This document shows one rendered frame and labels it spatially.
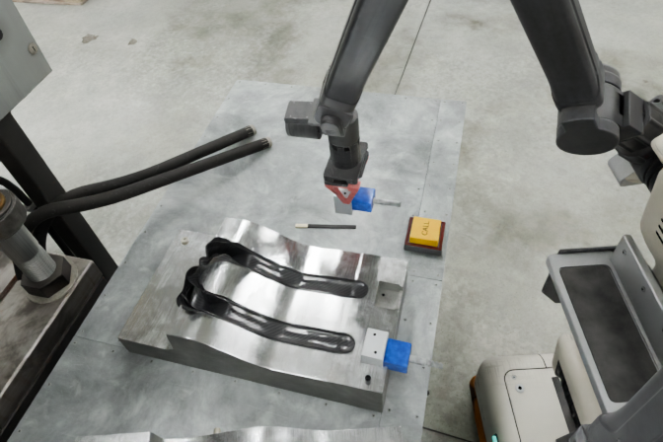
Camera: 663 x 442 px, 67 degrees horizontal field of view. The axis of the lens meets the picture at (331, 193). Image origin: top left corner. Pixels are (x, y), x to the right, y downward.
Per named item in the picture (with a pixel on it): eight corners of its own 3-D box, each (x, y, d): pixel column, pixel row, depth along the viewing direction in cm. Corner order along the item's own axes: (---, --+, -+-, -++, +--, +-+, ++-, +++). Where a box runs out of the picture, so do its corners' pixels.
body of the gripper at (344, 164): (323, 183, 93) (319, 154, 88) (336, 145, 99) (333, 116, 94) (357, 186, 91) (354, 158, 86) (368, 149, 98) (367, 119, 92)
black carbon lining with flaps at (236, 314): (370, 286, 95) (369, 257, 88) (351, 367, 85) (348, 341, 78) (204, 256, 103) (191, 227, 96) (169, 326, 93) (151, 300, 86)
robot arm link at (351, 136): (353, 122, 83) (360, 102, 87) (314, 118, 85) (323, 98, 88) (355, 153, 88) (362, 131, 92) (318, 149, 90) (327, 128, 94)
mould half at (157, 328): (406, 285, 103) (408, 246, 93) (382, 412, 86) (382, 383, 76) (186, 245, 114) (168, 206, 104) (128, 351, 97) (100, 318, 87)
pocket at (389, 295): (403, 295, 95) (403, 285, 92) (398, 320, 92) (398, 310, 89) (379, 291, 96) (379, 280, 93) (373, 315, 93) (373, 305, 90)
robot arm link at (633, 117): (650, 138, 66) (649, 104, 68) (603, 107, 62) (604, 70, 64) (586, 157, 74) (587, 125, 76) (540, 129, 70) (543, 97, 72)
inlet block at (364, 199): (402, 203, 103) (403, 185, 99) (398, 222, 100) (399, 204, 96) (340, 195, 106) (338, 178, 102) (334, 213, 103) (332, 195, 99)
